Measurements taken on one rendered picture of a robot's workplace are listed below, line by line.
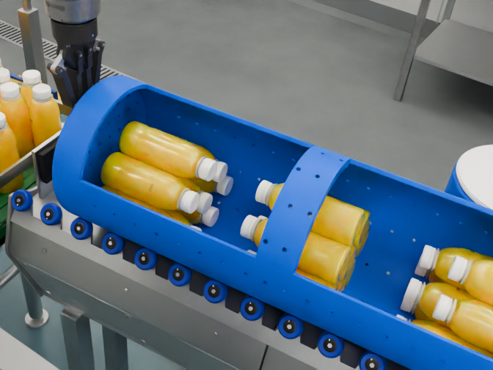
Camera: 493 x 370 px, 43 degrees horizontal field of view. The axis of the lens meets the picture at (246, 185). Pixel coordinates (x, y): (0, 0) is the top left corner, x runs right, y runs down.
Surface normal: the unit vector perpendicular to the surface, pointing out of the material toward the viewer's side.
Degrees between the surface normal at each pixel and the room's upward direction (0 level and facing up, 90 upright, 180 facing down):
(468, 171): 0
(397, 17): 76
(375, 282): 28
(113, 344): 90
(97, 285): 70
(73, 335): 90
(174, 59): 0
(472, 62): 0
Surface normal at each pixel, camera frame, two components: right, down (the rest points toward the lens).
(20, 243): -0.40, 0.25
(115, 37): 0.09, -0.77
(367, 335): -0.47, 0.64
